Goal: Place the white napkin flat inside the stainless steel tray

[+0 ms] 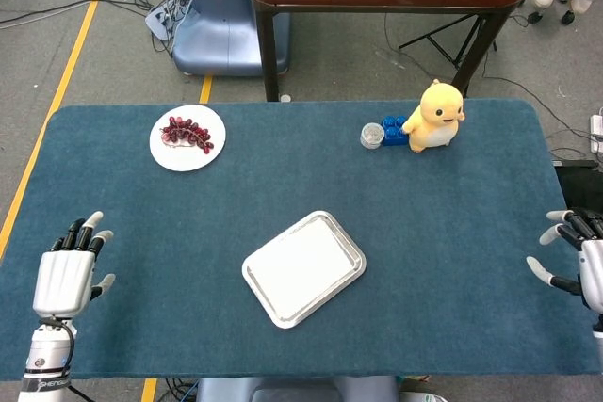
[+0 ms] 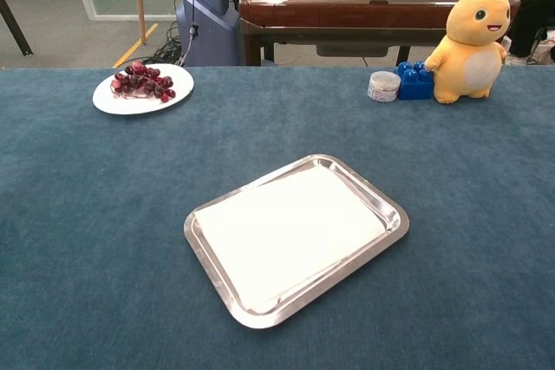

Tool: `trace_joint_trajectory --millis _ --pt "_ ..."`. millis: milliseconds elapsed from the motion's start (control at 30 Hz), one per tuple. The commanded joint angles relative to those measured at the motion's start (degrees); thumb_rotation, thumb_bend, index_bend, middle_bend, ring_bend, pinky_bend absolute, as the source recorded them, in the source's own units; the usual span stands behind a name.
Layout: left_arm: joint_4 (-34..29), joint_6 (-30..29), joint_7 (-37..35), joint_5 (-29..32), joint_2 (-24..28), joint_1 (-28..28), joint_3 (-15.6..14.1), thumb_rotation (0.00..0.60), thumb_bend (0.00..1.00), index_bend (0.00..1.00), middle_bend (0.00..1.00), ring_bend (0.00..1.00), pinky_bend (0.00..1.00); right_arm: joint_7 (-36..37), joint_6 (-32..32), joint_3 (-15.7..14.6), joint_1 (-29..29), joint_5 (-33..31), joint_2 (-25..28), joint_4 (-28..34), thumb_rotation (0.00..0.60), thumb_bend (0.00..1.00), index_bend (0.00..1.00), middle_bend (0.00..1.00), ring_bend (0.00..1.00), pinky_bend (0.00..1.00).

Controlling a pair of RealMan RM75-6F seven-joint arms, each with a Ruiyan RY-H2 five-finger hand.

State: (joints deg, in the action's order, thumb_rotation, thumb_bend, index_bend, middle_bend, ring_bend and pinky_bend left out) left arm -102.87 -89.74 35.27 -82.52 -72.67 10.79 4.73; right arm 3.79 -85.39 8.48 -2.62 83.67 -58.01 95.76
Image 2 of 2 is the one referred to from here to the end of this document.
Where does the black table leg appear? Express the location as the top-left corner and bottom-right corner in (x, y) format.
(0, 0), (35, 58)

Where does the yellow plush toy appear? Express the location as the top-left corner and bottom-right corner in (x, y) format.
(423, 0), (512, 105)

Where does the blue table cloth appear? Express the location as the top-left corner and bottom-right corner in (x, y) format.
(0, 64), (555, 370)

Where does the black trouser leg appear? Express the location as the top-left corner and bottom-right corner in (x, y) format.
(506, 0), (555, 59)

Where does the red grape bunch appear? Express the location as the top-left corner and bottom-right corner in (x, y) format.
(110, 61), (177, 104)

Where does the white round plate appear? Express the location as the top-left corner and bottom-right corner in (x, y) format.
(92, 63), (195, 116)

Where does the blue machine base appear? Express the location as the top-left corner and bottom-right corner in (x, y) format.
(175, 0), (242, 68)

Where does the stainless steel tray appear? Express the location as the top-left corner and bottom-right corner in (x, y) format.
(183, 153), (411, 330)

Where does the small clear round jar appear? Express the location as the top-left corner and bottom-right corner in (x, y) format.
(367, 70), (402, 103)

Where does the black cable bundle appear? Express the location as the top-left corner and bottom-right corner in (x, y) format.
(140, 18), (192, 68)

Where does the blue building block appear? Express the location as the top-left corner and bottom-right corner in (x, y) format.
(394, 61), (435, 101)

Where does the white paper sheet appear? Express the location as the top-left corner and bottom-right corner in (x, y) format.
(193, 166), (388, 315)

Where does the brown mahjong table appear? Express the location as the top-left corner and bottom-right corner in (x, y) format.
(238, 0), (521, 68)

